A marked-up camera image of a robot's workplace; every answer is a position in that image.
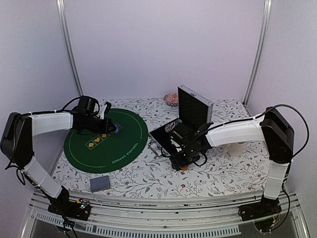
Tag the white ribbed mug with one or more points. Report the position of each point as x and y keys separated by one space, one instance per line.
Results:
x=234 y=149

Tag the blue playing card deck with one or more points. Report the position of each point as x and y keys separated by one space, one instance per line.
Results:
x=99 y=184

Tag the green round poker mat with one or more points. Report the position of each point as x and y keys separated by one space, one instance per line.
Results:
x=103 y=153

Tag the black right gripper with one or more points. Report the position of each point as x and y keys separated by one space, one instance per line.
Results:
x=177 y=162

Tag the patterned ceramic bowl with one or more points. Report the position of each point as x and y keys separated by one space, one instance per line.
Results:
x=171 y=99

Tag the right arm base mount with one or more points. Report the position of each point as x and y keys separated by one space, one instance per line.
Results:
x=264 y=209

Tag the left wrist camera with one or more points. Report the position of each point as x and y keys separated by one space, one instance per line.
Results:
x=103 y=110

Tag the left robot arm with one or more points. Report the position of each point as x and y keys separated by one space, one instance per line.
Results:
x=21 y=130

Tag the aluminium poker chip case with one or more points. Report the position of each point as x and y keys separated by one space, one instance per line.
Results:
x=194 y=110

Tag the aluminium front rail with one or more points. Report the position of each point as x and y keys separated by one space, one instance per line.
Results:
x=121 y=217

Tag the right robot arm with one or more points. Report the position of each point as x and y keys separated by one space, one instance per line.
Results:
x=269 y=127

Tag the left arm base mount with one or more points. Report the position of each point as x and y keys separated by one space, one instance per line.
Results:
x=79 y=209

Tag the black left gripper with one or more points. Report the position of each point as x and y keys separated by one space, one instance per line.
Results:
x=105 y=129

